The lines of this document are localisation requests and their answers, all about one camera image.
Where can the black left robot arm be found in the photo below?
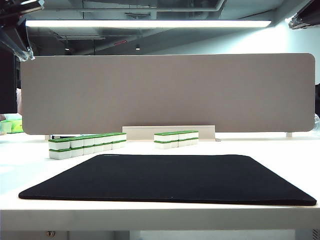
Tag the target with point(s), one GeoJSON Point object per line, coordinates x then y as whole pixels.
{"type": "Point", "coordinates": [12, 15]}

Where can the black rectangular desk mat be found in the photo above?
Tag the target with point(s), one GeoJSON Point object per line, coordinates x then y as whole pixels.
{"type": "Point", "coordinates": [162, 180]}

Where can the metal drawer lock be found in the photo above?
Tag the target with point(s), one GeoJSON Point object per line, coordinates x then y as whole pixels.
{"type": "Point", "coordinates": [51, 233]}

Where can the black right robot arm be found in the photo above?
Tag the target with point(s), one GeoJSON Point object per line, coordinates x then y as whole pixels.
{"type": "Point", "coordinates": [308, 13]}

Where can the pale green box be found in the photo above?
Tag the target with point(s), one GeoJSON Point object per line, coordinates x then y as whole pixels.
{"type": "Point", "coordinates": [6, 127]}

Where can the white divider foot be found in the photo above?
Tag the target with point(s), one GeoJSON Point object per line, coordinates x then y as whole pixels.
{"type": "Point", "coordinates": [47, 137]}

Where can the grey fabric divider panel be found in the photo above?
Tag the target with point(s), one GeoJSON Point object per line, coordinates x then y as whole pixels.
{"type": "Point", "coordinates": [162, 95]}

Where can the black tall cabinet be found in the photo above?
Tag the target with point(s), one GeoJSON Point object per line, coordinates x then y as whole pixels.
{"type": "Point", "coordinates": [7, 87]}

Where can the clear plastic bottle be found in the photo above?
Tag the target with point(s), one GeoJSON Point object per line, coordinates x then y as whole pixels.
{"type": "Point", "coordinates": [317, 122]}

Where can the round ceiling spot lamp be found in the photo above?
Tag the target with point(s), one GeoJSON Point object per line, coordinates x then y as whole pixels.
{"type": "Point", "coordinates": [67, 48]}
{"type": "Point", "coordinates": [138, 47]}

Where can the background person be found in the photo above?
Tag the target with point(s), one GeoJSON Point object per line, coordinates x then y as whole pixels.
{"type": "Point", "coordinates": [19, 100]}

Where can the long ceiling light strip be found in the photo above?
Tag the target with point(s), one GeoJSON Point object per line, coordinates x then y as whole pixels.
{"type": "Point", "coordinates": [150, 23]}

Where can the dark marker pen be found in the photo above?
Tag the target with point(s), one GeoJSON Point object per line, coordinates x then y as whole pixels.
{"type": "Point", "coordinates": [55, 137]}

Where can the bright yellow-green box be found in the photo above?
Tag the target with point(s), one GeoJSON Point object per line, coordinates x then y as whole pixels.
{"type": "Point", "coordinates": [17, 126]}

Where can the red ceiling sign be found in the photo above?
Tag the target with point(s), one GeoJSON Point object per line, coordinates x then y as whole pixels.
{"type": "Point", "coordinates": [120, 42]}

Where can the white divider base tray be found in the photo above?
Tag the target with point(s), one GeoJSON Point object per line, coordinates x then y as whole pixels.
{"type": "Point", "coordinates": [142, 132]}

